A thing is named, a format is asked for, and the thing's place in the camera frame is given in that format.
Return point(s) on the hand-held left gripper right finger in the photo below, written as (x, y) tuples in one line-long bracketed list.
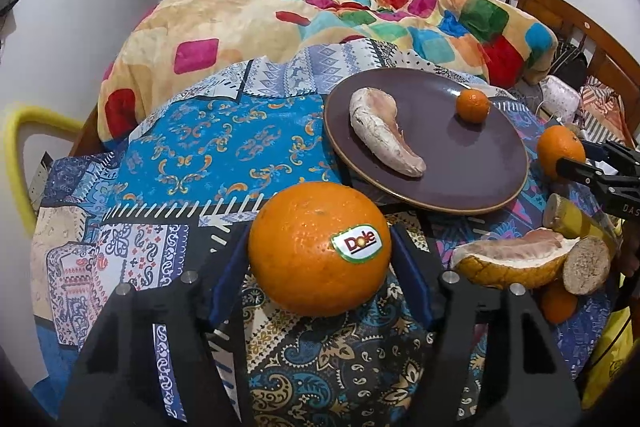
[(415, 277)]

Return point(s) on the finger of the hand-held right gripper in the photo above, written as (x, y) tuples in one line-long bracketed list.
[(620, 157), (585, 172)]

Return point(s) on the yellow banana piece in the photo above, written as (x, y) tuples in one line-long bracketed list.
[(575, 219)]

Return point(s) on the black bag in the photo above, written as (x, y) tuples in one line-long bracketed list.
[(570, 62)]

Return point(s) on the yellow bag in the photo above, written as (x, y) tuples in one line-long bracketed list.
[(607, 357)]

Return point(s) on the patchwork bed sheet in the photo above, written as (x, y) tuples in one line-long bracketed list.
[(200, 147)]

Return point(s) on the striped cloth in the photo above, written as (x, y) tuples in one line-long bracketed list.
[(600, 102)]

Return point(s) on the plain orange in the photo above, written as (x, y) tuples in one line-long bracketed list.
[(552, 147)]

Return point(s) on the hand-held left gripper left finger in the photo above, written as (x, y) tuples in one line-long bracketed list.
[(227, 302)]

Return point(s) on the dark brown plate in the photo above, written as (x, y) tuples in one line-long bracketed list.
[(450, 167)]

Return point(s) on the pink bag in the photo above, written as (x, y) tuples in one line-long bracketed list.
[(562, 97)]

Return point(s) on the small tangerine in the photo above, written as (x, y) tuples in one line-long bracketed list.
[(472, 106), (557, 304)]

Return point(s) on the pomelo piece with peel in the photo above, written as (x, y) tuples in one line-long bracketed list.
[(510, 257)]

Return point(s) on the peeled pomelo segment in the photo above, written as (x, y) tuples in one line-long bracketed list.
[(372, 122)]

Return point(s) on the colourful checked blanket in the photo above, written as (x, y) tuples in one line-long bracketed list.
[(250, 22)]

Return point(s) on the yellow tube chair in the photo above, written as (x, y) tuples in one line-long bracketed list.
[(15, 127)]

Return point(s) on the wooden headboard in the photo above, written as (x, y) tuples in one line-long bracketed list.
[(565, 14)]

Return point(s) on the large orange with sticker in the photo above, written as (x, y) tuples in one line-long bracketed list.
[(300, 252)]

